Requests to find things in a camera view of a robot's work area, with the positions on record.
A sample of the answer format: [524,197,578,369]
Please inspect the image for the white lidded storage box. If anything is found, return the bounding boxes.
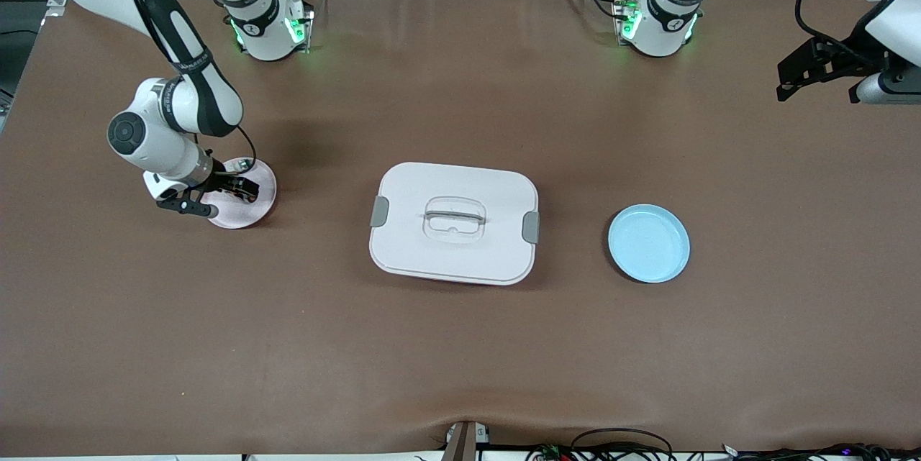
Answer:
[368,162,540,286]

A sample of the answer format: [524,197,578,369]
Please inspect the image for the pink round plate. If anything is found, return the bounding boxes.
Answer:
[201,157,278,230]

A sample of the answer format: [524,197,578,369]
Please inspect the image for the light blue round plate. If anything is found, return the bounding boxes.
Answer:
[608,204,691,283]

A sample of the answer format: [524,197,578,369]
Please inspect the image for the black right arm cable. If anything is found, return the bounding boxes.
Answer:
[114,0,258,160]

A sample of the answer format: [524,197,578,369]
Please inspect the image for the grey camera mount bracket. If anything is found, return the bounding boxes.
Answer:
[443,421,491,461]

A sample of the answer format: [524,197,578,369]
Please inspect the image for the black cable bundle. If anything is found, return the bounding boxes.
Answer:
[720,442,921,461]

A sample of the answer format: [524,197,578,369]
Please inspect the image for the black cable loop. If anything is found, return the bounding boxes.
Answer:
[571,428,675,461]

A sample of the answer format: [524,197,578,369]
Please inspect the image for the tangled coloured wires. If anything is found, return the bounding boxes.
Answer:
[525,442,576,461]

